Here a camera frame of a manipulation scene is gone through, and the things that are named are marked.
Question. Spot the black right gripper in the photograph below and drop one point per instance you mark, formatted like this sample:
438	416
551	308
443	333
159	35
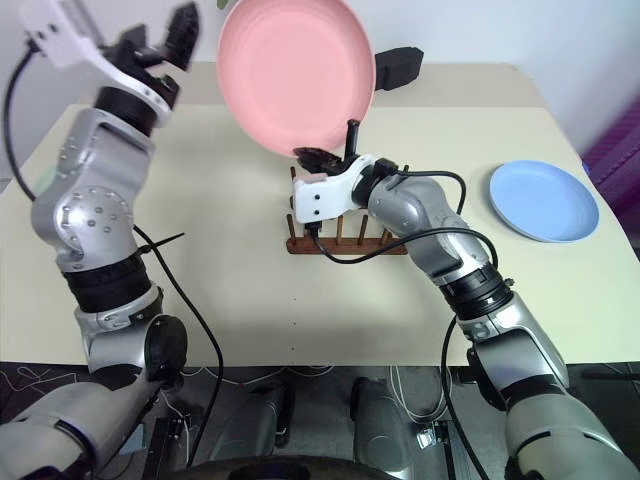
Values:
346	161

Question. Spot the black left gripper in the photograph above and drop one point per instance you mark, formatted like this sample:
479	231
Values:
140	57

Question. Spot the pink plate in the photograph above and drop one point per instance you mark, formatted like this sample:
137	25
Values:
295	75

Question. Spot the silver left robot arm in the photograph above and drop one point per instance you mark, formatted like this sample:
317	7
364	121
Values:
95	210

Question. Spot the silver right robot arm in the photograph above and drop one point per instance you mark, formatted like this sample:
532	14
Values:
505	320

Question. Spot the wooden dish rack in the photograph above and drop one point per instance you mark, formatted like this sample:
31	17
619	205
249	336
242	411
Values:
345	246

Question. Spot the black box-shaped object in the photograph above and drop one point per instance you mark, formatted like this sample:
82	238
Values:
397	67

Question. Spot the green plate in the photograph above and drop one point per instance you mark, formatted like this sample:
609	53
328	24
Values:
46	181

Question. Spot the black zip tie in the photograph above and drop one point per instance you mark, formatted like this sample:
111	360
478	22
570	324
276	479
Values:
162	241

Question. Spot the blue plate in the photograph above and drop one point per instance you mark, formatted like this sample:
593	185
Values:
544	201

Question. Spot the dark grey robot leg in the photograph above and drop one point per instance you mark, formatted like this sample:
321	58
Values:
382	415
260	415

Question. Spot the purple crate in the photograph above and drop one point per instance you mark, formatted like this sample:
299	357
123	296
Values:
617	150

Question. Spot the dark round robot torso rim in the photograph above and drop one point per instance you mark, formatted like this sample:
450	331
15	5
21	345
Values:
290	470

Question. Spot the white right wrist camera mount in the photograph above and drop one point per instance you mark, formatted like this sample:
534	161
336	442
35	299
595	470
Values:
325	192

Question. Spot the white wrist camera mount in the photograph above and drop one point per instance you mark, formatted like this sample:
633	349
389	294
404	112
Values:
62	35
325	192

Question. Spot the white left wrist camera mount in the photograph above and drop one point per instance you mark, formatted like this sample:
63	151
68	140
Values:
62	35

